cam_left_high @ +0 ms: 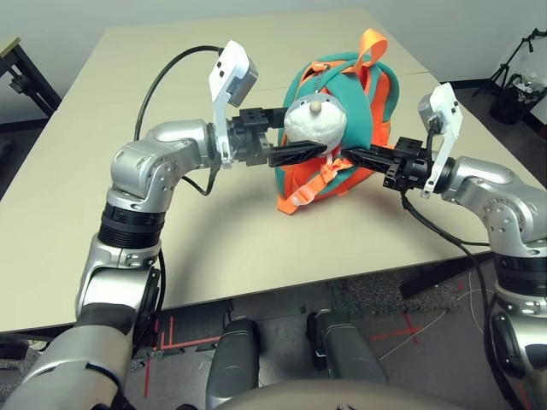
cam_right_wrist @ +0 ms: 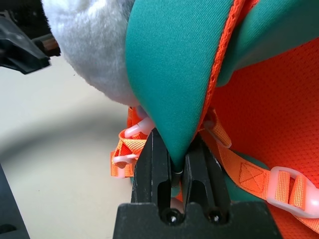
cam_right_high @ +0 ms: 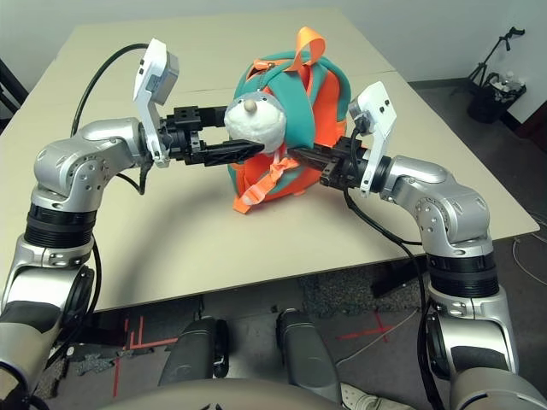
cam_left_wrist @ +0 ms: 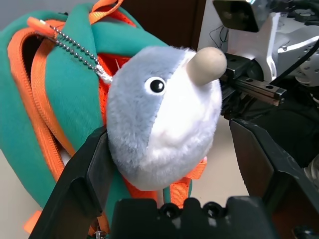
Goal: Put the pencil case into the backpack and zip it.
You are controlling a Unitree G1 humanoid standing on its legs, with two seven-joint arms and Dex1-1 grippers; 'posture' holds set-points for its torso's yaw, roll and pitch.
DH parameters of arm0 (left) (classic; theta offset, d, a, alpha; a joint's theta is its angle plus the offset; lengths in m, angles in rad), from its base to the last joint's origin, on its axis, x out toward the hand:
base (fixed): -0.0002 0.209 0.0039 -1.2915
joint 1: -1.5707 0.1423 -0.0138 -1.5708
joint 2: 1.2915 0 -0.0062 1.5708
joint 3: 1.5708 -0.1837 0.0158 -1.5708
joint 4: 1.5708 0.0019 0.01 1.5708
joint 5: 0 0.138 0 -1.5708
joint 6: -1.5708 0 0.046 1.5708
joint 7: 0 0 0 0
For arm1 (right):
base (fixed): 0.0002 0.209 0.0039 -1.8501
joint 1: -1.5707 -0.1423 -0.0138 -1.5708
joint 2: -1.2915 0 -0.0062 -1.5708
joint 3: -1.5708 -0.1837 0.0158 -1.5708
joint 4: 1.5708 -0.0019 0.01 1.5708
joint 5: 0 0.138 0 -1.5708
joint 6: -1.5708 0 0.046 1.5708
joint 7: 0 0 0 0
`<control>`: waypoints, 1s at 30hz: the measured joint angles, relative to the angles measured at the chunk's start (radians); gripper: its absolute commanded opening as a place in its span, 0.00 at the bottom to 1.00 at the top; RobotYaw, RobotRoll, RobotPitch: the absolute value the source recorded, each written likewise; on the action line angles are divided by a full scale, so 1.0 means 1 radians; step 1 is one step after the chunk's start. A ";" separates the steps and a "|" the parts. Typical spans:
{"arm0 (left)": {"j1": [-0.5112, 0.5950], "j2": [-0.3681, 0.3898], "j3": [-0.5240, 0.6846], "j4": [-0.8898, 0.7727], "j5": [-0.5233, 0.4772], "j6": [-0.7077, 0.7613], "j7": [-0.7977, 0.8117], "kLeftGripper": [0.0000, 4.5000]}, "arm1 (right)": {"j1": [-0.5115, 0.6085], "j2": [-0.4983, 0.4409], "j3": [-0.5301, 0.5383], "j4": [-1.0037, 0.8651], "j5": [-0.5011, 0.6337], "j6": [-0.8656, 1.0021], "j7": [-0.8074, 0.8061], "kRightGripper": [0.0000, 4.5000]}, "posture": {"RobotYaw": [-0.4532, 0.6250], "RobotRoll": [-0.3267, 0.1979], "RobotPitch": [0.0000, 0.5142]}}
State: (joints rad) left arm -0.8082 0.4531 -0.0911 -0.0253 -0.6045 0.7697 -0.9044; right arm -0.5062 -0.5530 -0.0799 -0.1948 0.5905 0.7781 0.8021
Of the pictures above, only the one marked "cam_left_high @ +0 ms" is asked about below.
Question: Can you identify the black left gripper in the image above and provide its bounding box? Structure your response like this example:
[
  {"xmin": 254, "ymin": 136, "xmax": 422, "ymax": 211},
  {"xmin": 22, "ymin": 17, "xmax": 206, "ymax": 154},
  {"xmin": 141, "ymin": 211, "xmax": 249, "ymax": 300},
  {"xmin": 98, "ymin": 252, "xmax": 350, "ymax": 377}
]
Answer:
[{"xmin": 228, "ymin": 108, "xmax": 329, "ymax": 167}]

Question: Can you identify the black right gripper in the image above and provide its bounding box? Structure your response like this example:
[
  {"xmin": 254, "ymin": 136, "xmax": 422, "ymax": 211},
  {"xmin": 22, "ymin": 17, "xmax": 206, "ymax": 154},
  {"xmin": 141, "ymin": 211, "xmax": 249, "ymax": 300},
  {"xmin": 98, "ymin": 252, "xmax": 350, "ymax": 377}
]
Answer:
[{"xmin": 341, "ymin": 137, "xmax": 432, "ymax": 191}]

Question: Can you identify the teal and orange backpack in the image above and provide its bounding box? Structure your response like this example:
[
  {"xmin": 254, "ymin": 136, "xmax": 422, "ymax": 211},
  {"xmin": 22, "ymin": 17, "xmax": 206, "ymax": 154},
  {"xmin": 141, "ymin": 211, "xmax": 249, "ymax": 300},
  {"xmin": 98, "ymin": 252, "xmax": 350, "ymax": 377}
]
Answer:
[{"xmin": 273, "ymin": 28, "xmax": 403, "ymax": 217}]

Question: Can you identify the white grey plush penguin charm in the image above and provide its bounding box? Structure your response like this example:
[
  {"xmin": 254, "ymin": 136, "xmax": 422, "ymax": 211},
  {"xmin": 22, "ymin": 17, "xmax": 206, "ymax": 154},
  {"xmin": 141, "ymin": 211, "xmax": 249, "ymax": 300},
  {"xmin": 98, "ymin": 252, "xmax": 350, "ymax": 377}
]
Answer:
[{"xmin": 282, "ymin": 94, "xmax": 348, "ymax": 155}]

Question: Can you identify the black trash bin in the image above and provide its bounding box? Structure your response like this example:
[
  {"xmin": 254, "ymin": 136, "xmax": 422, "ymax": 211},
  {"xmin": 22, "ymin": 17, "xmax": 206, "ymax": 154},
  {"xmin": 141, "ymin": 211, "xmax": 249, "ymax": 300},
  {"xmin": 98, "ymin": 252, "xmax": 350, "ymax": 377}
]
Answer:
[{"xmin": 489, "ymin": 73, "xmax": 546, "ymax": 125}]

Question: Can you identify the black tripod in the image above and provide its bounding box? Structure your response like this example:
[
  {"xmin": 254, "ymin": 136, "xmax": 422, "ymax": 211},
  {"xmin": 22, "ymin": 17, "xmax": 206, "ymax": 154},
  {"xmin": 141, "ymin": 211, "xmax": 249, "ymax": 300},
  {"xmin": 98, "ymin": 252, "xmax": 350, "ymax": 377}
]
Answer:
[{"xmin": 486, "ymin": 28, "xmax": 547, "ymax": 97}]

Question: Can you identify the grey right robot leg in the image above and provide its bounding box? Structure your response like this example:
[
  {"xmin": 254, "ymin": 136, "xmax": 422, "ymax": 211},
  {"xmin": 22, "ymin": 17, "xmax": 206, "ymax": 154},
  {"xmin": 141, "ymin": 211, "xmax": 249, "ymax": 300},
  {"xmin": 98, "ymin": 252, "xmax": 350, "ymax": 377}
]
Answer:
[{"xmin": 306, "ymin": 311, "xmax": 388, "ymax": 385}]

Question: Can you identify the grey robot leg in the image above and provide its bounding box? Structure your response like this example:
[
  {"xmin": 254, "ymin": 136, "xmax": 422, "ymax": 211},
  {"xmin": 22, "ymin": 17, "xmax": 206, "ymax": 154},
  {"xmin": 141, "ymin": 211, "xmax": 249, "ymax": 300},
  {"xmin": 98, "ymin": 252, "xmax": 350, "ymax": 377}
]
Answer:
[
  {"xmin": 204, "ymin": 316, "xmax": 262, "ymax": 407},
  {"xmin": 306, "ymin": 311, "xmax": 388, "ymax": 385}
]

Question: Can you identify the grey left robot leg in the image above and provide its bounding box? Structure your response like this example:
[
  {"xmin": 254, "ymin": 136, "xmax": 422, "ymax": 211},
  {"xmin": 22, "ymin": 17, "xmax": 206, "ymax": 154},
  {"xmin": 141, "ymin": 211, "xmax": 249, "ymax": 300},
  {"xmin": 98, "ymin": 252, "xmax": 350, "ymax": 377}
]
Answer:
[{"xmin": 204, "ymin": 316, "xmax": 262, "ymax": 407}]

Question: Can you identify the beige robot torso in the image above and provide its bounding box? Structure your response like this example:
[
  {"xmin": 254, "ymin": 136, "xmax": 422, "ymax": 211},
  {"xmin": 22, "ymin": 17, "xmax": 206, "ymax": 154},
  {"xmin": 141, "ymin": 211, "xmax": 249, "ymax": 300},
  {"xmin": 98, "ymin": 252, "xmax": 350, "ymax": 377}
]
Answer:
[{"xmin": 221, "ymin": 379, "xmax": 471, "ymax": 410}]

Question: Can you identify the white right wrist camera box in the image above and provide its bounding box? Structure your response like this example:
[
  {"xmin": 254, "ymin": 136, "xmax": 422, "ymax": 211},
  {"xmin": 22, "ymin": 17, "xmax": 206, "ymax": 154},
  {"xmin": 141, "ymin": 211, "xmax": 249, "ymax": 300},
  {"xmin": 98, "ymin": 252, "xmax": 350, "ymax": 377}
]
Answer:
[{"xmin": 417, "ymin": 83, "xmax": 465, "ymax": 198}]

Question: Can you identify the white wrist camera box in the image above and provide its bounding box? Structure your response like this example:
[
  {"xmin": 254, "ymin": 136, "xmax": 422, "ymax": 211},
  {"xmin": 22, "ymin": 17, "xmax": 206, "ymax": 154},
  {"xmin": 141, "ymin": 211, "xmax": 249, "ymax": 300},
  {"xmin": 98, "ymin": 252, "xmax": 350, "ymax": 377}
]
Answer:
[
  {"xmin": 208, "ymin": 40, "xmax": 260, "ymax": 170},
  {"xmin": 417, "ymin": 83, "xmax": 465, "ymax": 198}
]

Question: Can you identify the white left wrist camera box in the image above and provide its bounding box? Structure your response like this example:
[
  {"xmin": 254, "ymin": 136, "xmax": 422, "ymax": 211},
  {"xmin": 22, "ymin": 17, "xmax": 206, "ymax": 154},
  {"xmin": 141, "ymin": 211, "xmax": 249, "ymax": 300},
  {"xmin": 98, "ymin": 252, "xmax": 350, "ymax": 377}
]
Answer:
[{"xmin": 208, "ymin": 40, "xmax": 260, "ymax": 170}]

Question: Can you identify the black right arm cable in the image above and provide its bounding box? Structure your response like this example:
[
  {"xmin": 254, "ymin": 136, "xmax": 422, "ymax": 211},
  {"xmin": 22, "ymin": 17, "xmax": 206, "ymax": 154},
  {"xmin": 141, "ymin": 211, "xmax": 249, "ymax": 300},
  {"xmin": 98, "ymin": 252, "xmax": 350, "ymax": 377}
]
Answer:
[{"xmin": 400, "ymin": 121, "xmax": 526, "ymax": 410}]

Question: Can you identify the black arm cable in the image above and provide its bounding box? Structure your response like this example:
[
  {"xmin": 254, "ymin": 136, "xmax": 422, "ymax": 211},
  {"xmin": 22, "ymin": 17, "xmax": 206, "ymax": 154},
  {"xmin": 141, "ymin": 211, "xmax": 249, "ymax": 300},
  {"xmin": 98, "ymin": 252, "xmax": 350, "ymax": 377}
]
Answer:
[
  {"xmin": 133, "ymin": 44, "xmax": 223, "ymax": 197},
  {"xmin": 400, "ymin": 121, "xmax": 526, "ymax": 410}
]

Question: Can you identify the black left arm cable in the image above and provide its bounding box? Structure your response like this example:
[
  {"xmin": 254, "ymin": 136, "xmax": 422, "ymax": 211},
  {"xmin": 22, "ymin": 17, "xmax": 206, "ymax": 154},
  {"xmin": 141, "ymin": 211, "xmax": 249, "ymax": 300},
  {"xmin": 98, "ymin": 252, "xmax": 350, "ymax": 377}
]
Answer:
[{"xmin": 133, "ymin": 44, "xmax": 223, "ymax": 197}]

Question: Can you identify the thin white floor cable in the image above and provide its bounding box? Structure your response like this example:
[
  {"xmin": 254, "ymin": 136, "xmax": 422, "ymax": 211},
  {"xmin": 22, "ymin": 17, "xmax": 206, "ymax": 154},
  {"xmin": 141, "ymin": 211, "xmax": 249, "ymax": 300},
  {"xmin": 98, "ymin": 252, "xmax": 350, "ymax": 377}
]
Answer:
[
  {"xmin": 456, "ymin": 264, "xmax": 492, "ymax": 300},
  {"xmin": 378, "ymin": 307, "xmax": 450, "ymax": 362}
]

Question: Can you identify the black metal desk frame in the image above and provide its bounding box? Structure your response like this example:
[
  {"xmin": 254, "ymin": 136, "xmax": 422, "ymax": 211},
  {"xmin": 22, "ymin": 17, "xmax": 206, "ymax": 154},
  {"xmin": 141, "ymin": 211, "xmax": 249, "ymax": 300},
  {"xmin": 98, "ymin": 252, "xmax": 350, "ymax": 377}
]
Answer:
[{"xmin": 0, "ymin": 37, "xmax": 63, "ymax": 129}]

